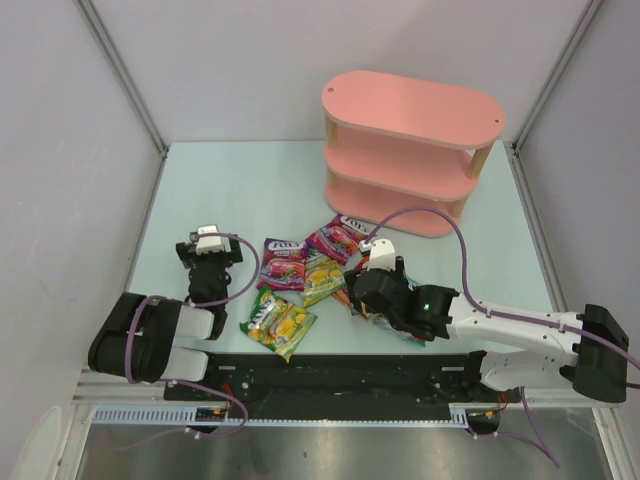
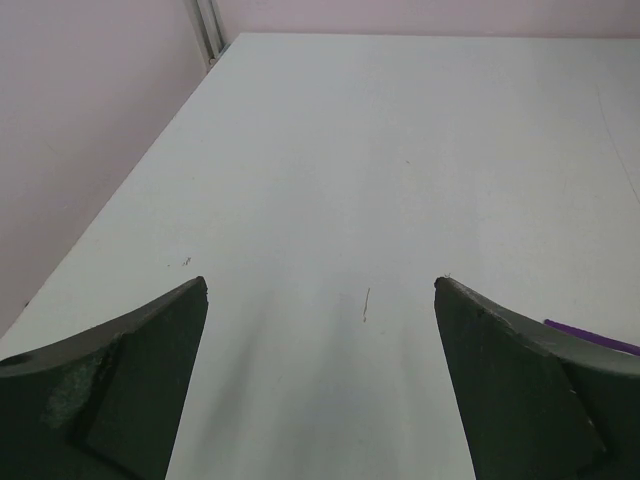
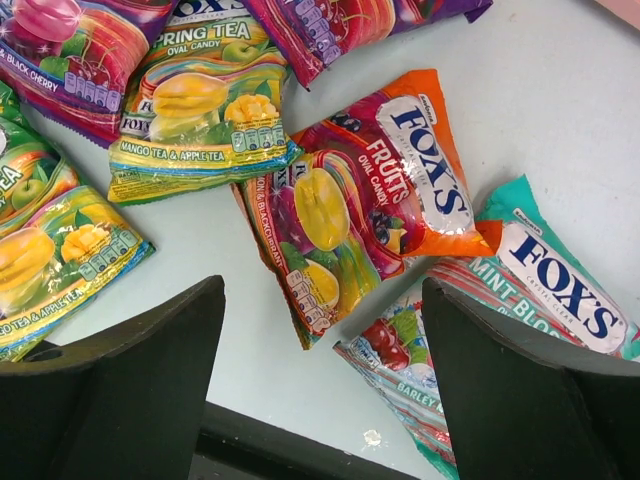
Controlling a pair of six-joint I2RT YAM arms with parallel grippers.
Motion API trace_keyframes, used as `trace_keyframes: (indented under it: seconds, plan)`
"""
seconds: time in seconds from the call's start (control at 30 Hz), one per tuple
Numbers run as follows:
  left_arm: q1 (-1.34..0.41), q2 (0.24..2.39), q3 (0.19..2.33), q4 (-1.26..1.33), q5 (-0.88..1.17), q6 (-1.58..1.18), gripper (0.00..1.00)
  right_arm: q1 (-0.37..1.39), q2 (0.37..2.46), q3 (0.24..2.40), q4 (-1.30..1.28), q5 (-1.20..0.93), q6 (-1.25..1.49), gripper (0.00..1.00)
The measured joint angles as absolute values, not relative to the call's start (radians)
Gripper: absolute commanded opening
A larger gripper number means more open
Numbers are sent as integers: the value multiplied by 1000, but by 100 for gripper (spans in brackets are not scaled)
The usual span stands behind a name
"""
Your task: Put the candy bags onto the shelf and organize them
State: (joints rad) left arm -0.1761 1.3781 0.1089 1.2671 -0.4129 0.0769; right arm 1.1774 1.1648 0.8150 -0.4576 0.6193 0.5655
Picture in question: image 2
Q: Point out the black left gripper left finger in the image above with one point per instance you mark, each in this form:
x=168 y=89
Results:
x=105 y=403

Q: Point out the aluminium corner frame post left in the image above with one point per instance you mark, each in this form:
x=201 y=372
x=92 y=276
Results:
x=210 y=30

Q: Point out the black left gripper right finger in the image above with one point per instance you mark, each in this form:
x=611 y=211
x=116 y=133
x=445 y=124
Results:
x=535 y=402

